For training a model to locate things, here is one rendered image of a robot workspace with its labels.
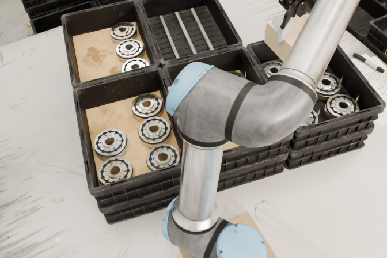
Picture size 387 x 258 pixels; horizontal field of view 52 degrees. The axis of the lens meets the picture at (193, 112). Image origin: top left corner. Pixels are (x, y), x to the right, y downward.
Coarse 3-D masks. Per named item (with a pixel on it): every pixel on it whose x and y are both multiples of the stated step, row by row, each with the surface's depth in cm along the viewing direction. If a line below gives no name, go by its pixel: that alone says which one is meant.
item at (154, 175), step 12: (144, 72) 132; (96, 84) 130; (84, 132) 118; (84, 144) 116; (84, 156) 113; (168, 168) 110; (180, 168) 109; (120, 180) 108; (132, 180) 108; (144, 180) 109; (96, 192) 106; (108, 192) 108
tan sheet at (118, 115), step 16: (160, 96) 139; (96, 112) 136; (112, 112) 135; (128, 112) 135; (96, 128) 131; (112, 128) 131; (128, 128) 131; (128, 144) 127; (176, 144) 126; (96, 160) 124; (128, 160) 123; (144, 160) 123
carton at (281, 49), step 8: (296, 16) 116; (304, 16) 116; (272, 24) 114; (296, 24) 114; (272, 32) 114; (288, 32) 112; (296, 32) 112; (264, 40) 121; (272, 40) 116; (288, 40) 110; (272, 48) 118; (280, 48) 114; (288, 48) 110; (280, 56) 116
